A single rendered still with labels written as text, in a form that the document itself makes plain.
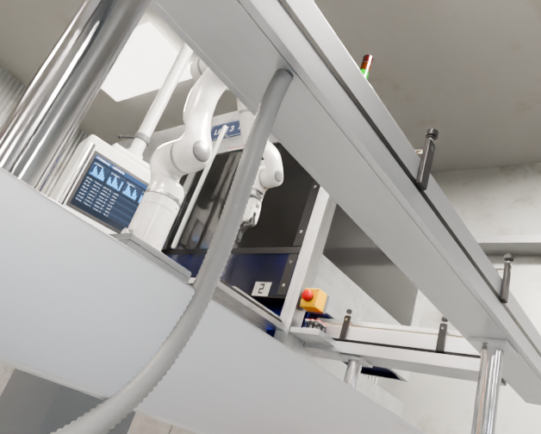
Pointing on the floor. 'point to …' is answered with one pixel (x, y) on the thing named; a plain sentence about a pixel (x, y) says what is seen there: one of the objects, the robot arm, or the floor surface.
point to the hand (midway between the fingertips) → (237, 236)
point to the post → (306, 266)
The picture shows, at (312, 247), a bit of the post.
